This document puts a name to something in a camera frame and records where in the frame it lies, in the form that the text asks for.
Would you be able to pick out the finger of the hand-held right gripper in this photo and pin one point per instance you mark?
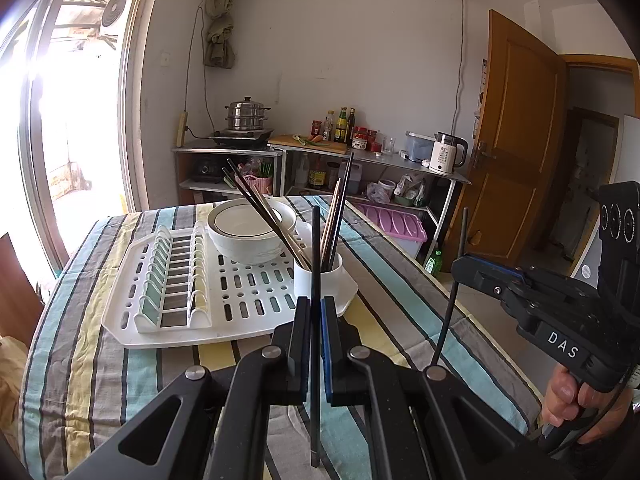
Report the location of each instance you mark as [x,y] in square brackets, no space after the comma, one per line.
[485,275]
[560,280]

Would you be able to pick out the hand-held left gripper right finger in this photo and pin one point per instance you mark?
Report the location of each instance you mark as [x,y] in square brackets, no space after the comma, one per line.
[328,355]

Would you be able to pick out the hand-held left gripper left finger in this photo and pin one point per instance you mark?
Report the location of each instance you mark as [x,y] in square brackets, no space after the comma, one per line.
[305,350]

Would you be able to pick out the thin dark grey chopstick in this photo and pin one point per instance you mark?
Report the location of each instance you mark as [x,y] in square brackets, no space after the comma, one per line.
[446,320]

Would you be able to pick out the white cup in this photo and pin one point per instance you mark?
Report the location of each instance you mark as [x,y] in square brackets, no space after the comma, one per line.
[332,282]

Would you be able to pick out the wooden chopstick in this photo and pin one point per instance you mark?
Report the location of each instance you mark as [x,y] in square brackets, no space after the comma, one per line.
[328,220]
[264,220]
[333,220]

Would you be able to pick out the person's right hand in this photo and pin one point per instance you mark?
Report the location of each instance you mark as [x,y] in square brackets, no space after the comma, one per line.
[562,395]

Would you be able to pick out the green plastic bottle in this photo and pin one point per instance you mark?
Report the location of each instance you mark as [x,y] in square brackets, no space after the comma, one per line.
[434,262]

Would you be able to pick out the white plastic dish rack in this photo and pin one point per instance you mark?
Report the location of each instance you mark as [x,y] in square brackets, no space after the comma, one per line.
[240,285]

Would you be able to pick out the purple storage box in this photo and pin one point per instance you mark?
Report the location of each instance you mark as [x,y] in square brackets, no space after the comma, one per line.
[390,225]

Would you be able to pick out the plastic bags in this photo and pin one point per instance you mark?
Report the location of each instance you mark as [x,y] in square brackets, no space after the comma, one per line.
[407,190]

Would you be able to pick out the large white bowl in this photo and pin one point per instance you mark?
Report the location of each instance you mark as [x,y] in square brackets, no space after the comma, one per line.
[240,252]

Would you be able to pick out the white electric kettle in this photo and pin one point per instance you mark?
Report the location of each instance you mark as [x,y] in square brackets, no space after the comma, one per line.
[445,157]

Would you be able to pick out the metal kitchen shelf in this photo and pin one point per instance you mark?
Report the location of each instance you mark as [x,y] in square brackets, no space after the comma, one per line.
[400,162]

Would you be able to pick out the wooden door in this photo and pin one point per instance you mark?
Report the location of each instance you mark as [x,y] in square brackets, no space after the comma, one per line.
[515,135]

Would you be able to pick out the translucent plastic container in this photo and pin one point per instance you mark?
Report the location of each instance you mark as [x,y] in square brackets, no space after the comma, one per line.
[419,147]

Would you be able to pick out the white bowl with dark rim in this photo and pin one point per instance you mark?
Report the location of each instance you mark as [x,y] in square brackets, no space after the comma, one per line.
[240,220]

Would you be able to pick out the clear drinking glass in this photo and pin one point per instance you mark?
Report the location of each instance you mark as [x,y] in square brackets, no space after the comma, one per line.
[388,146]

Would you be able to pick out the pink basket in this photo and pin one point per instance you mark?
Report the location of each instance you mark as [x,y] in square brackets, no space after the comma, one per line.
[257,185]

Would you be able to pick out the red sauce jar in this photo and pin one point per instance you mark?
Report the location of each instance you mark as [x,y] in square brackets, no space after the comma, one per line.
[360,139]
[372,141]

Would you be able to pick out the bottle with yellow label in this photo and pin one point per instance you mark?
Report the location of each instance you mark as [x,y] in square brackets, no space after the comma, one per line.
[317,175]

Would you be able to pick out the clear oil bottle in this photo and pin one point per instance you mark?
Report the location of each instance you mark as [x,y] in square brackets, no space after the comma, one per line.
[301,172]

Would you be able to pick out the striped tablecloth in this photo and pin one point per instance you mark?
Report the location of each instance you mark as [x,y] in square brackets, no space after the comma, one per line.
[100,360]

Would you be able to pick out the wooden cutting board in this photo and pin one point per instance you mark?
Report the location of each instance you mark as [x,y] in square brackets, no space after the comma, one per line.
[300,144]

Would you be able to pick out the dark sauce bottle yellow label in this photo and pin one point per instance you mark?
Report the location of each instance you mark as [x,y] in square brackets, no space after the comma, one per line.
[341,127]

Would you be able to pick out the small clear seasoning bottle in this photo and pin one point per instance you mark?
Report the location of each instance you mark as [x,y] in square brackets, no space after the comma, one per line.
[329,127]

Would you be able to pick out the small red jar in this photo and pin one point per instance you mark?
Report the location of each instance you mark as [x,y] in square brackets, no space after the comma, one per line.
[316,128]

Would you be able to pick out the black induction cooker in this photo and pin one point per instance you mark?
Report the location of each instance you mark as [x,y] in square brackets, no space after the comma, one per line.
[240,137]

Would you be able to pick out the metal cooker stand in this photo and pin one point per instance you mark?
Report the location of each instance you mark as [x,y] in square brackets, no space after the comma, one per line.
[200,151]

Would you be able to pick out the steel steamer pot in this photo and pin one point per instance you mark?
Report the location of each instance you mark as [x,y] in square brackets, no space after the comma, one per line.
[247,115]

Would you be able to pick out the glass sliding door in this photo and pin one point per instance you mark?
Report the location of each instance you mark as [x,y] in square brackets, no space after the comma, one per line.
[75,110]

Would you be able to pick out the tied beige curtain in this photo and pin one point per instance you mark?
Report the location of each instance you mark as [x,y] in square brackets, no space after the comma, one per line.
[218,25]

